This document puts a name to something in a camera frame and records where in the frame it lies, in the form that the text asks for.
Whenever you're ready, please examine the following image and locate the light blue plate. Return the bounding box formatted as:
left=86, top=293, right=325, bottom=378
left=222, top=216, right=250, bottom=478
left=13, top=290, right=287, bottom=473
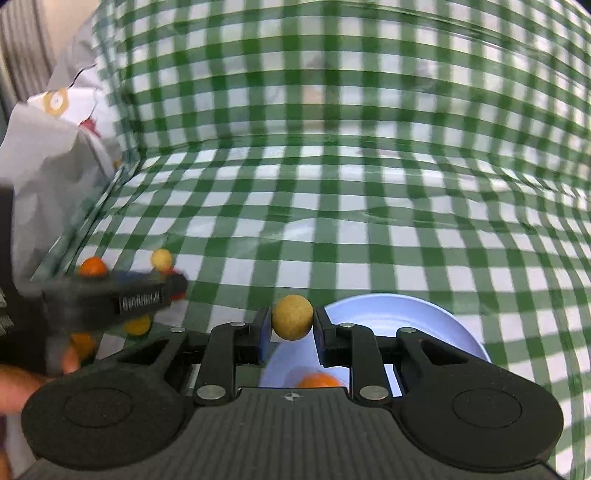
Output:
left=259, top=293, right=490, bottom=389

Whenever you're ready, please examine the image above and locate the person's left hand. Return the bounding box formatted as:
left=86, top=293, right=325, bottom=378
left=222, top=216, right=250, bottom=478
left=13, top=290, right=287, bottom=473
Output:
left=0, top=346, right=80, bottom=415

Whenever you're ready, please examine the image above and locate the yellow fruit under finger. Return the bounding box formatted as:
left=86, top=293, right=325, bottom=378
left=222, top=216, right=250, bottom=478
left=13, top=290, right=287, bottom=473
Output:
left=123, top=315, right=152, bottom=337

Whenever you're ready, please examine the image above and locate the yellow fruit top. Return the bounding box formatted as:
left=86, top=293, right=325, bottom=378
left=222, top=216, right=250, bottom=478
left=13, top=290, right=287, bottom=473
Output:
left=150, top=248, right=174, bottom=273

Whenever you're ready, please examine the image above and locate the yellow fruit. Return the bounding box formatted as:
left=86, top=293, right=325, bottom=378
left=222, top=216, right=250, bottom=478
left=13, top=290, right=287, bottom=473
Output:
left=123, top=315, right=152, bottom=337
left=150, top=248, right=174, bottom=273
left=271, top=295, right=314, bottom=341

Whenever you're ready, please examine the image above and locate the green white checkered cloth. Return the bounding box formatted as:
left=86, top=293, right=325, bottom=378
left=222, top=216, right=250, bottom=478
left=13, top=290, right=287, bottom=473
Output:
left=37, top=1, right=590, bottom=479

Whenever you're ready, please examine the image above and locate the orange fruit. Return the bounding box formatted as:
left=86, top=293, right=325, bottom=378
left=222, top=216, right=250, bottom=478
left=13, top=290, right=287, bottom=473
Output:
left=70, top=332, right=98, bottom=361
left=297, top=372, right=344, bottom=388
left=77, top=256, right=109, bottom=278

